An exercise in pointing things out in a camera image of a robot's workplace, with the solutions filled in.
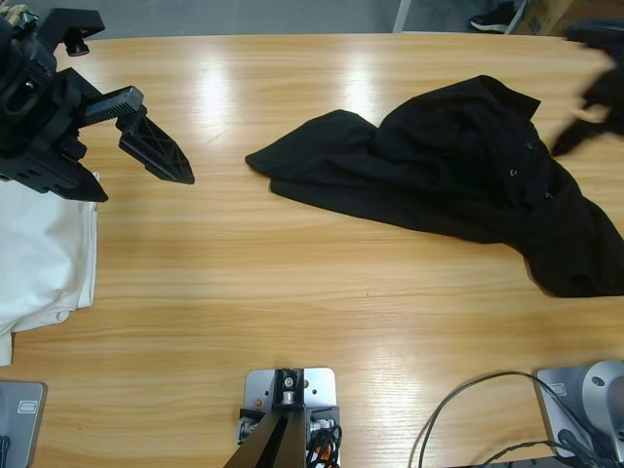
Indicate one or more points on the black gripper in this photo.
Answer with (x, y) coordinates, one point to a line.
(603, 63)
(39, 117)

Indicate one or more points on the black Unitree polo shirt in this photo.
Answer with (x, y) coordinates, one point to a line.
(458, 166)

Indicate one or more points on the wooden pallet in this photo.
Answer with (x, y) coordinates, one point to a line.
(12, 12)

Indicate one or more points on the brown cardboard box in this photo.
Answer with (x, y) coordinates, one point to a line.
(551, 15)

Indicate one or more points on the black white shoe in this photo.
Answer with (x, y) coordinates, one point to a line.
(492, 18)

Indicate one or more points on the white metal post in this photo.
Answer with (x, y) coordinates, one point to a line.
(402, 15)

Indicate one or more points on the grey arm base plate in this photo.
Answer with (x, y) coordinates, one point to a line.
(575, 409)
(19, 424)

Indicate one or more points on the white block with dark post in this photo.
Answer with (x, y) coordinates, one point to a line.
(289, 419)

